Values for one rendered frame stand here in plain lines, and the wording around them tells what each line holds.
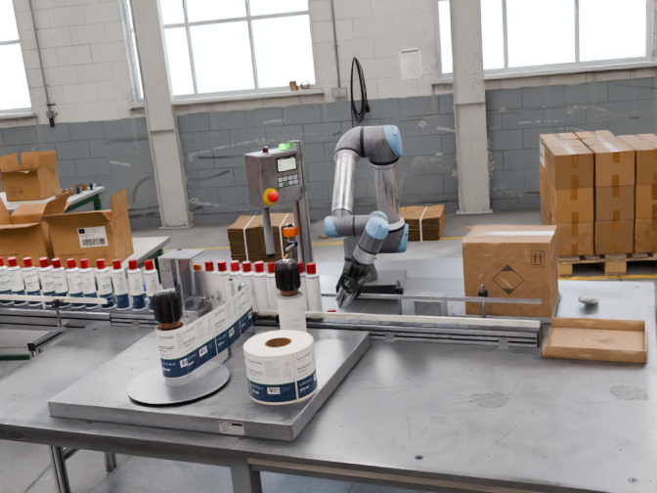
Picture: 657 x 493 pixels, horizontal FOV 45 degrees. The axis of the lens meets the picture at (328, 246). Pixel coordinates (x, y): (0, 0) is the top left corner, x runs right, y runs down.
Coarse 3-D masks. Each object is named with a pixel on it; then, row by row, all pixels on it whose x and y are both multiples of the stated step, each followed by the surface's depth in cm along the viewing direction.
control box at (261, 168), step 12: (252, 156) 281; (264, 156) 280; (276, 156) 282; (252, 168) 283; (264, 168) 280; (276, 168) 283; (252, 180) 285; (264, 180) 281; (276, 180) 284; (252, 192) 287; (264, 192) 282; (276, 192) 285; (288, 192) 288; (300, 192) 290; (252, 204) 289; (264, 204) 283; (276, 204) 286
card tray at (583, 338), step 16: (560, 320) 270; (576, 320) 268; (592, 320) 266; (608, 320) 264; (624, 320) 262; (640, 320) 260; (560, 336) 262; (576, 336) 261; (592, 336) 260; (608, 336) 259; (624, 336) 258; (640, 336) 256; (544, 352) 248; (560, 352) 246; (576, 352) 245; (592, 352) 243; (608, 352) 241; (624, 352) 239; (640, 352) 238
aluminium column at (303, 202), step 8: (288, 144) 288; (296, 144) 286; (304, 176) 293; (304, 184) 293; (304, 200) 295; (296, 208) 293; (304, 208) 293; (296, 216) 294; (304, 216) 293; (296, 224) 295; (304, 224) 294; (304, 232) 295; (296, 240) 297; (304, 240) 296; (304, 248) 297; (304, 256) 298; (312, 256) 300
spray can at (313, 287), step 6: (306, 264) 283; (312, 264) 282; (312, 270) 282; (306, 276) 283; (312, 276) 282; (318, 276) 283; (306, 282) 284; (312, 282) 282; (318, 282) 283; (306, 288) 285; (312, 288) 283; (318, 288) 284; (312, 294) 284; (318, 294) 284; (312, 300) 284; (318, 300) 284; (312, 306) 285; (318, 306) 285; (312, 318) 286; (318, 318) 286
